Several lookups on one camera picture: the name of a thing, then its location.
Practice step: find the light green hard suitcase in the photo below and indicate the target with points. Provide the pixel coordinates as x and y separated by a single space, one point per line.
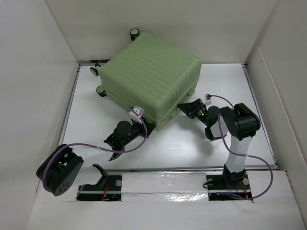
150 73

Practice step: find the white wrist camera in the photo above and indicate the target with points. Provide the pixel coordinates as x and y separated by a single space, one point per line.
136 112
207 99

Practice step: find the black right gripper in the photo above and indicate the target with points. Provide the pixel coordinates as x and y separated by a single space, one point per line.
190 108

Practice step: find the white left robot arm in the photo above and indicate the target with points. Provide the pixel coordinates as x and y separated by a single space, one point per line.
58 172

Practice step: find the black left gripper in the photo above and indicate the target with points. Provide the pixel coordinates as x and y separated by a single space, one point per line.
142 128

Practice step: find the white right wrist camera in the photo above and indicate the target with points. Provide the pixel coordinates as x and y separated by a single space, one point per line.
207 99

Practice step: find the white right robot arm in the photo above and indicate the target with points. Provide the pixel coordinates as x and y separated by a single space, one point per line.
240 123

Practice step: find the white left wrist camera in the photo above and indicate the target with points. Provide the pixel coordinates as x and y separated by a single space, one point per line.
136 112

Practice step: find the aluminium table frame rail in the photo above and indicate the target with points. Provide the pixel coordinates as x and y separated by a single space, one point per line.
172 164

